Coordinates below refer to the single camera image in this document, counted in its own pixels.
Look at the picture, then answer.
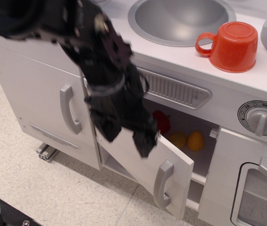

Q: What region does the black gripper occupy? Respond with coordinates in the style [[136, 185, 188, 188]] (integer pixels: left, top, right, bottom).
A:
[[84, 82, 160, 159]]

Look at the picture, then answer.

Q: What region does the white cabinet door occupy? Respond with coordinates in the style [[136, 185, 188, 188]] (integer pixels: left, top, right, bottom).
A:
[[97, 129, 194, 220]]

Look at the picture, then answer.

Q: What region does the silver cabinet door handle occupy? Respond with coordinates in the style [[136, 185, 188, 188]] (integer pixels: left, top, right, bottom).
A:
[[153, 160, 174, 210]]

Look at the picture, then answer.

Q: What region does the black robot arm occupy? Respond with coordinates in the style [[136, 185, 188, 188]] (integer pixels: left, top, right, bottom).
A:
[[0, 0, 159, 158]]

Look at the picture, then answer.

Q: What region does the red toy bell pepper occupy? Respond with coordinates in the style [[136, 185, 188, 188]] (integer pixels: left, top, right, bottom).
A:
[[152, 110, 170, 134]]

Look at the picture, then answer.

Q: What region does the yellow toy lemon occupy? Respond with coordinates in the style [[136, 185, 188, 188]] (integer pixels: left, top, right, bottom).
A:
[[169, 131, 187, 150]]

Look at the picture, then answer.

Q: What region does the silver vent grille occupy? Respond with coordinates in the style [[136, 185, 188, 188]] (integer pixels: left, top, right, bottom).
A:
[[138, 68, 212, 110]]

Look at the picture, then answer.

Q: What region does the yellow toy shell fruit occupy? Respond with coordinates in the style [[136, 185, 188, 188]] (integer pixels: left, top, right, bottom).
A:
[[187, 131, 204, 151]]

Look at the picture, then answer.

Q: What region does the white toy fridge door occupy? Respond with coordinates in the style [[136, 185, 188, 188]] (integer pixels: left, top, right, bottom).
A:
[[0, 47, 101, 169]]

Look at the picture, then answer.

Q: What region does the silver fridge nameplate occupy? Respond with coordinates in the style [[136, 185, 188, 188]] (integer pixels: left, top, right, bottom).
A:
[[29, 123, 80, 149]]

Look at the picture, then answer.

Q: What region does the white toy kitchen body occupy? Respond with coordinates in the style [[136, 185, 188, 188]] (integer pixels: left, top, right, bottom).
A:
[[0, 0, 267, 226]]

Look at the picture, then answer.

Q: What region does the silver toy sink bowl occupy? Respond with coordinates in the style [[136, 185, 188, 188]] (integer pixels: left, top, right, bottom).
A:
[[128, 0, 236, 47]]

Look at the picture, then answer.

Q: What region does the white toy oven door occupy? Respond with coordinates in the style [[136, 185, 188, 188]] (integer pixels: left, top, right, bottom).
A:
[[198, 129, 267, 226]]

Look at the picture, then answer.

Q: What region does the orange plastic cup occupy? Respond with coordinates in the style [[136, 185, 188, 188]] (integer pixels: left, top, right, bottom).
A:
[[195, 21, 258, 73]]

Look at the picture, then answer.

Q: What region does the grey timer knob dial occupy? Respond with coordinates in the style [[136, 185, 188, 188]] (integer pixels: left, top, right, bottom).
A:
[[237, 100, 267, 137]]

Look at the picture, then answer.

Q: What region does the silver fridge door handle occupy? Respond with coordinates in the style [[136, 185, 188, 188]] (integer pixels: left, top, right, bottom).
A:
[[59, 84, 82, 135]]

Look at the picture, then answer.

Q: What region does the aluminium extrusion rail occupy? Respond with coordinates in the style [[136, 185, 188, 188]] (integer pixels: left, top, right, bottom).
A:
[[36, 143, 59, 163]]

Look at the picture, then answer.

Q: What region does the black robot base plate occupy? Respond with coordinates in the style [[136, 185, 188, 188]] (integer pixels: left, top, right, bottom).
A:
[[0, 199, 41, 226]]

